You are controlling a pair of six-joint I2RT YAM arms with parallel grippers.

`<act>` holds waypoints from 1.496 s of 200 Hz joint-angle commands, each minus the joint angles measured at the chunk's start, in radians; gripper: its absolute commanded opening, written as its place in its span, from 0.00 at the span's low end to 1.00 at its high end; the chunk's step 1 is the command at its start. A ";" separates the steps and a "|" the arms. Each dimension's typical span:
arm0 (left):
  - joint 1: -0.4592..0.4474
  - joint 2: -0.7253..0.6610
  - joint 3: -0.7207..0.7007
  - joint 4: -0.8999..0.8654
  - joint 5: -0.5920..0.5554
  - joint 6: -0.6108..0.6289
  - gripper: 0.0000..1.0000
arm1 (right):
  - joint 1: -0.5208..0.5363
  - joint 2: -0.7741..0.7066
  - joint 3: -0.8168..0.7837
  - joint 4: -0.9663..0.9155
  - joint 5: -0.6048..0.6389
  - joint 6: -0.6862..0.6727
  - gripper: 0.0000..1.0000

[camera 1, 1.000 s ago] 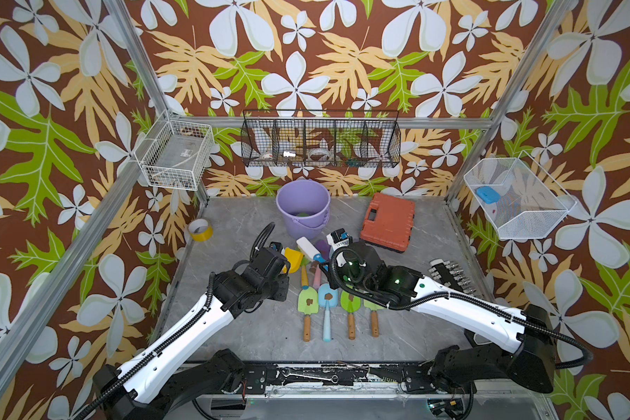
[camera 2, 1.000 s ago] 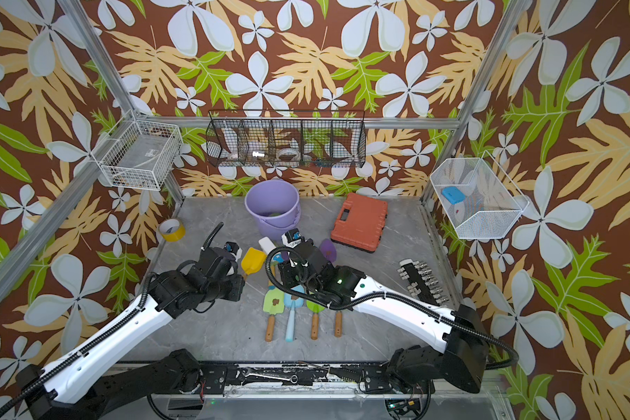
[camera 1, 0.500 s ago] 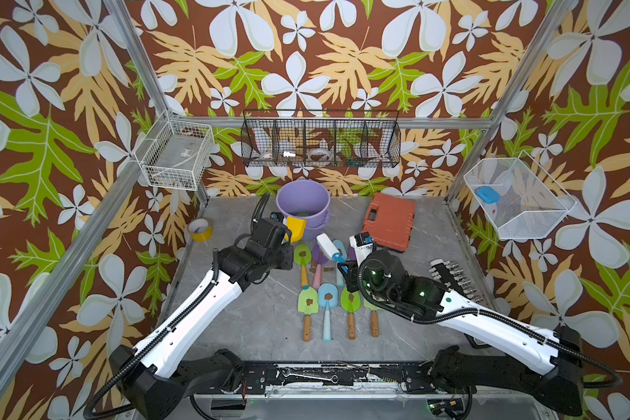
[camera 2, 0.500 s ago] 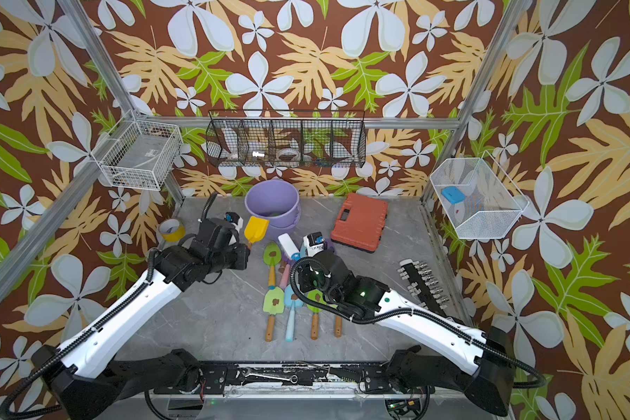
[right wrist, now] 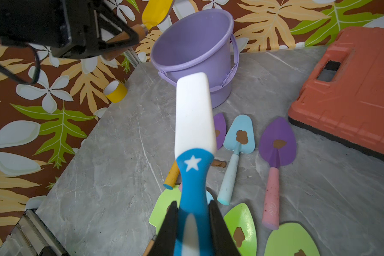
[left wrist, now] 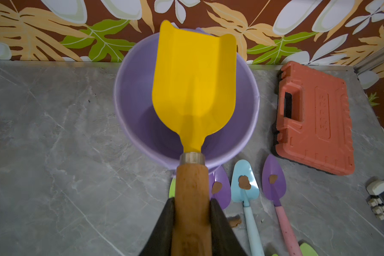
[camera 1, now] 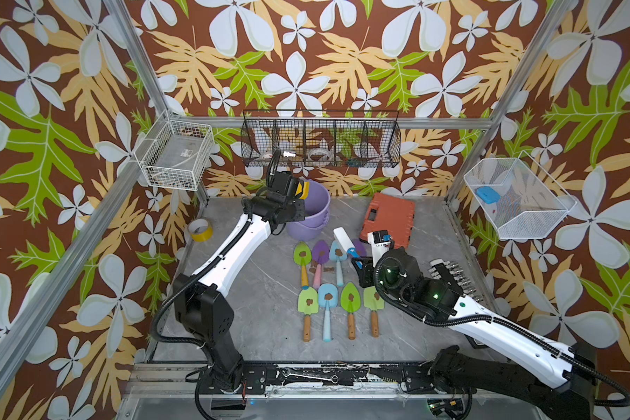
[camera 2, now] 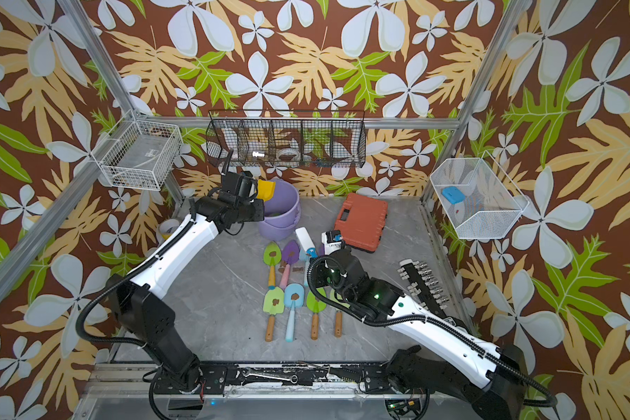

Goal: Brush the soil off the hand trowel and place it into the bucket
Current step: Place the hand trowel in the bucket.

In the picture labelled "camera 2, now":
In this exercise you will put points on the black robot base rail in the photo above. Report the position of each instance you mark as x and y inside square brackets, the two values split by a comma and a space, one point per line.
[220, 378]

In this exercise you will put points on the green trowel yellow handle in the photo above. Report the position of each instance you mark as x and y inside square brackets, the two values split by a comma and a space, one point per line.
[272, 258]

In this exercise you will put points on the black wire basket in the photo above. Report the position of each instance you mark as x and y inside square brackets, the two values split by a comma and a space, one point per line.
[289, 138]

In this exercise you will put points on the white brush blue handle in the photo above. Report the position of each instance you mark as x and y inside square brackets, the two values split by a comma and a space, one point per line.
[306, 242]

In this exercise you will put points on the white wire basket left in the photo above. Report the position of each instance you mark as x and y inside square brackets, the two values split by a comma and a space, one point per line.
[138, 153]

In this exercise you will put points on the blue object in basket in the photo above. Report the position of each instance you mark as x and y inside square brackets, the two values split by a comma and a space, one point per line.
[453, 195]

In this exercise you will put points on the green square trowel wooden handle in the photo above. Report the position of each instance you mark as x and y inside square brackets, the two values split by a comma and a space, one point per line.
[274, 304]

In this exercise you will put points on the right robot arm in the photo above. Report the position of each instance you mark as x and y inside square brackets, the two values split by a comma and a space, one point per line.
[445, 358]

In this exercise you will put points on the black socket bit rack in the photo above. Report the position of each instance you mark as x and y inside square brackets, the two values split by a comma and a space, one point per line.
[432, 293]

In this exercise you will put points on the red plastic tool case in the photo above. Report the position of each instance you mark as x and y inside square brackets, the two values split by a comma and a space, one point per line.
[361, 221]

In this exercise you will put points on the white wire basket right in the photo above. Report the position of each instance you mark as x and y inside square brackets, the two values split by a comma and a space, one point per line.
[494, 202]

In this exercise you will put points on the green pointed trowel wooden handle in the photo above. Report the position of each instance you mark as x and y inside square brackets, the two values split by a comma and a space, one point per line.
[316, 306]

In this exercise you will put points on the white wire basket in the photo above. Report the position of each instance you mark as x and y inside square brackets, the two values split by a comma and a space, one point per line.
[138, 153]
[494, 202]

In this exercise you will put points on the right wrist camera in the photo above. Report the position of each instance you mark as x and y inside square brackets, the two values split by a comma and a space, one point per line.
[332, 241]

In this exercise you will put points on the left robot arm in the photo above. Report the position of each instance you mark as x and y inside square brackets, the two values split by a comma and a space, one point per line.
[136, 299]

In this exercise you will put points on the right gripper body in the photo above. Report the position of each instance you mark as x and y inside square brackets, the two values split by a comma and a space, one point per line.
[327, 277]

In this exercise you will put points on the yellow tape roll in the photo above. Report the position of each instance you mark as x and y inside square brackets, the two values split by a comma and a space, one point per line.
[167, 228]

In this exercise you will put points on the light blue round trowel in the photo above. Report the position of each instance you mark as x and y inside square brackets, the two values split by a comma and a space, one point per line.
[294, 299]

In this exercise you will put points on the yellow square trowel wooden handle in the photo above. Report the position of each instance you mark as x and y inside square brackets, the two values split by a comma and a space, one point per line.
[265, 190]

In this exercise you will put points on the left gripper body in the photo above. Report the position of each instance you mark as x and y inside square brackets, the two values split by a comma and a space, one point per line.
[250, 213]

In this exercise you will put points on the purple plastic bucket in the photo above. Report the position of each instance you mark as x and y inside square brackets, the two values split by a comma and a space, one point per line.
[286, 200]

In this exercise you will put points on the green square trowel right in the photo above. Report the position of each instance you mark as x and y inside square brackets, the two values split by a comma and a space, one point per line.
[338, 323]

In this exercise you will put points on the purple trowel pink handle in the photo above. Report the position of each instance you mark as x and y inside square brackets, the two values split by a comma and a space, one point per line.
[290, 255]

